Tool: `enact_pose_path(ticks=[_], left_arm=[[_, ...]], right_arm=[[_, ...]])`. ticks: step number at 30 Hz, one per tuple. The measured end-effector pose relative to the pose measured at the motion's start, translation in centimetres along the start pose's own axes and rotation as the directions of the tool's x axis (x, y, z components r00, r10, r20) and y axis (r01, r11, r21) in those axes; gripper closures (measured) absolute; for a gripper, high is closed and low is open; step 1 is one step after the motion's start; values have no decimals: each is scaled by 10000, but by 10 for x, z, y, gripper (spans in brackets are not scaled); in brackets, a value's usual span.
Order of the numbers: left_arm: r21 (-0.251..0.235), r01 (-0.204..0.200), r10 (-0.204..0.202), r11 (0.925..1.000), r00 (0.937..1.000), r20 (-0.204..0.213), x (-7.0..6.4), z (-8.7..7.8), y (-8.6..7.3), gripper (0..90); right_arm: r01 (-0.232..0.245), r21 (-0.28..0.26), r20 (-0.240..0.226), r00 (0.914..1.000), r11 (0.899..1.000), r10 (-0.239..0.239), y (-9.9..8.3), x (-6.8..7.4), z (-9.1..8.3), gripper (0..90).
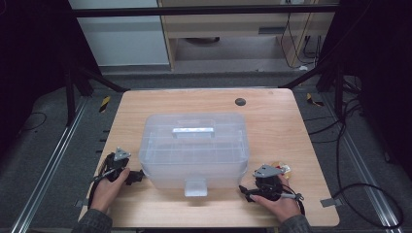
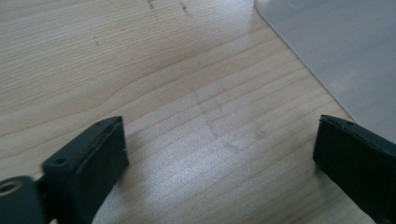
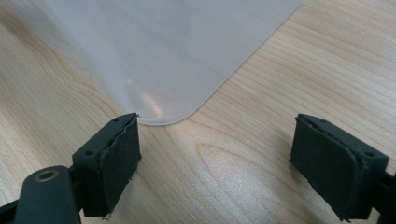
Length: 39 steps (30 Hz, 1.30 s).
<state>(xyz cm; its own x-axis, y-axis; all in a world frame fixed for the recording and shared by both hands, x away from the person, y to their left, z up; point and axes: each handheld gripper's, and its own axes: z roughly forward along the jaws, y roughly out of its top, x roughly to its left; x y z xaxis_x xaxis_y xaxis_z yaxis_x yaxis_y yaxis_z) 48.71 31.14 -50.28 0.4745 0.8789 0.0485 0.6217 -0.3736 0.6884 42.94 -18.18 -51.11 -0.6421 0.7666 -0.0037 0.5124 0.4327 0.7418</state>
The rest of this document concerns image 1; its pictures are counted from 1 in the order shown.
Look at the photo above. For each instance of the grey metal bracket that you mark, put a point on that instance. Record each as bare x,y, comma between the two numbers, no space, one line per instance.
81,203
331,203

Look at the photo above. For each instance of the black metal stand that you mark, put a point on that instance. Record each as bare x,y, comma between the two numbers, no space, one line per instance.
338,93
69,97

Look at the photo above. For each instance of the clear plastic storage box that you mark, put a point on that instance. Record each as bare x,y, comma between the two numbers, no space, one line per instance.
194,155

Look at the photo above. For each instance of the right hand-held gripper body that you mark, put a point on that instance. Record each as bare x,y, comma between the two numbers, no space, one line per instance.
268,186

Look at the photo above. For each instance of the black curtain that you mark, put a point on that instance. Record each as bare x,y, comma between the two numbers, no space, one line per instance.
32,64
382,64

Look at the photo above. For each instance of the person's right hand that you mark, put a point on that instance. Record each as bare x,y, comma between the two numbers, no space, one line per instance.
285,207

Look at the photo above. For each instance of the light wooden background desk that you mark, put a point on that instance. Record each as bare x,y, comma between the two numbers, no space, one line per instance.
226,22

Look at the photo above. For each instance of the black horizontal frame bar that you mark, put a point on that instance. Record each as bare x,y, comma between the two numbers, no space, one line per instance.
194,10

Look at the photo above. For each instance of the silver metal floor rail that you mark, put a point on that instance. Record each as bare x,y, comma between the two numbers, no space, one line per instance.
48,168
366,181

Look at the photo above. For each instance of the person's left hand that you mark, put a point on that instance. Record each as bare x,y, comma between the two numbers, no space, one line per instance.
105,194

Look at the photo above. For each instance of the small colourful clear packet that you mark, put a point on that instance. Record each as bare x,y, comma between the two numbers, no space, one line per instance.
287,169

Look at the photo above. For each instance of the yellow black striped tape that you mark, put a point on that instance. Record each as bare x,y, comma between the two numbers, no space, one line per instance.
104,104
313,101

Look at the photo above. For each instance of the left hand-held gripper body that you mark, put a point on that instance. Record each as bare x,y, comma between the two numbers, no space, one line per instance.
114,165

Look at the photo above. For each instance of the dark round table grommet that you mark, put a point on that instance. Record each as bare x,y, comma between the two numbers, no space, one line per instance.
240,102

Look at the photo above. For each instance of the white cabinet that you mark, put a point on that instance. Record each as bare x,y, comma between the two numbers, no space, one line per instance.
123,42

